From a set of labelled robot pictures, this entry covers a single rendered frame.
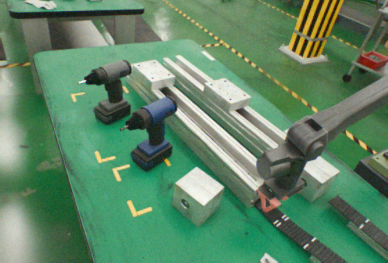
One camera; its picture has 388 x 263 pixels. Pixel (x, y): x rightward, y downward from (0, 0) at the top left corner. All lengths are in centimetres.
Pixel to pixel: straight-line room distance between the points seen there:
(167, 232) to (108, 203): 19
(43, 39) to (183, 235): 190
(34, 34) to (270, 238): 204
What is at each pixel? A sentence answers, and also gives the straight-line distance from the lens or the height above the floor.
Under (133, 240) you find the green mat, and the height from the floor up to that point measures 78.
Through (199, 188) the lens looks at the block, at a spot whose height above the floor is 87.
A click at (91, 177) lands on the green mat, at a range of 95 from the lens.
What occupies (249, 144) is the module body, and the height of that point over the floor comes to 81.
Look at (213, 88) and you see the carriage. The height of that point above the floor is 90.
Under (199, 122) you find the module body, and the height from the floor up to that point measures 84.
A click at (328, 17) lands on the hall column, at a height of 58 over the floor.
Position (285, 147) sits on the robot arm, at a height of 104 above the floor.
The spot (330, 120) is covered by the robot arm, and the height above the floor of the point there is 112.
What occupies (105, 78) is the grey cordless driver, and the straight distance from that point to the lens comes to 103.
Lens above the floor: 148
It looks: 37 degrees down
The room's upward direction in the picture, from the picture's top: 10 degrees clockwise
